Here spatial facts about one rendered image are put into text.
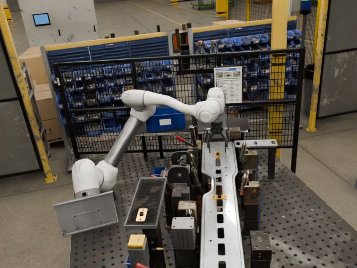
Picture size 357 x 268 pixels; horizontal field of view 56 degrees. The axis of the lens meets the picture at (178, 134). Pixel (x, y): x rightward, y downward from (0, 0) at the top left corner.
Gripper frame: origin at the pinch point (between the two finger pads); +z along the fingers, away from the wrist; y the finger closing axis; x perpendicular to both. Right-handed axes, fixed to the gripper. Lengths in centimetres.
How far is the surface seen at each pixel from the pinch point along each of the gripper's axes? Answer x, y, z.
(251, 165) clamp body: -7.6, 21.2, 8.3
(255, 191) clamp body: -43.1, 19.6, 3.8
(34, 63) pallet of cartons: 336, -296, 8
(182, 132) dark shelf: 32.4, -25.7, 2.0
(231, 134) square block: 23.7, 10.7, 1.0
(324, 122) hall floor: 266, 155, 104
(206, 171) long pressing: -20.0, -7.3, 4.6
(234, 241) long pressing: -80, 6, 5
